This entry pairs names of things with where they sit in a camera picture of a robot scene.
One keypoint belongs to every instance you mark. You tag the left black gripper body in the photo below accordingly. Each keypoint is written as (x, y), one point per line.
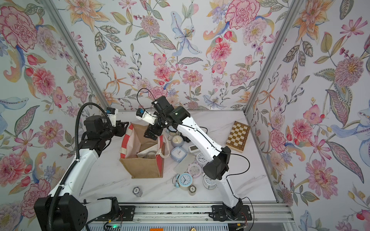
(110, 132)

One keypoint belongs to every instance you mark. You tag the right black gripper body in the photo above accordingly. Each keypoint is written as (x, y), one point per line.
(162, 123)

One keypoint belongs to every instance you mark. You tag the burlap canvas bag red trim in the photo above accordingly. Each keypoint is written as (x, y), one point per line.
(133, 149)

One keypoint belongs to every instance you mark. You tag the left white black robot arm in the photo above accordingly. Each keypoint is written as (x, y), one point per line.
(62, 209)

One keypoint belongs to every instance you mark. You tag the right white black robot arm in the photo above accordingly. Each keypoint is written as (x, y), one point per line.
(217, 157)

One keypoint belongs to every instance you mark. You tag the grey round alarm clock centre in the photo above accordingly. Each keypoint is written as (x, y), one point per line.
(177, 141)

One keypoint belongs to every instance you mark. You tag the blue square alarm clock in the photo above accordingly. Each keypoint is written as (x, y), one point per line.
(178, 154)

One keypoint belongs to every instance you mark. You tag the small white digital clock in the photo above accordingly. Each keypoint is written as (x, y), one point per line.
(193, 149)

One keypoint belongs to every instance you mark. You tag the white round alarm clock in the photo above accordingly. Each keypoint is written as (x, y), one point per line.
(201, 159)

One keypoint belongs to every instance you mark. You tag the pink round alarm clock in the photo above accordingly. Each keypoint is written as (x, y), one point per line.
(195, 170)

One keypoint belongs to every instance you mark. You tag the blue twin-bell clock front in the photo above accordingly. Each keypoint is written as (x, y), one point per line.
(183, 181)

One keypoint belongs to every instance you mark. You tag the small grey mini clock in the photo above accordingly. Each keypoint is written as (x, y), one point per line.
(137, 191)

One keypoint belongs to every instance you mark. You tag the small beige cylinder clock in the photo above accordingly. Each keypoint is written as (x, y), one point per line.
(192, 190)

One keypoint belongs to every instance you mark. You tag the white twin-bell alarm clock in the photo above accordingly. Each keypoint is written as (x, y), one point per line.
(208, 183)

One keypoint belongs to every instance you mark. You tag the wooden chessboard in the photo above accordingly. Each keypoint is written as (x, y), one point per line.
(238, 136)

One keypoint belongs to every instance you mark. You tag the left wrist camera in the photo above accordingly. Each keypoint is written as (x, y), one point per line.
(112, 115)

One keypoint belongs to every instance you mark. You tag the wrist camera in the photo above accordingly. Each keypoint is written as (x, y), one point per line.
(112, 115)
(143, 115)

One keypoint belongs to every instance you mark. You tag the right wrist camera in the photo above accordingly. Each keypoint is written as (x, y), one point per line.
(143, 115)

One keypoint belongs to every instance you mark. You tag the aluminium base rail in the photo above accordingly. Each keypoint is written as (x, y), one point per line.
(197, 217)

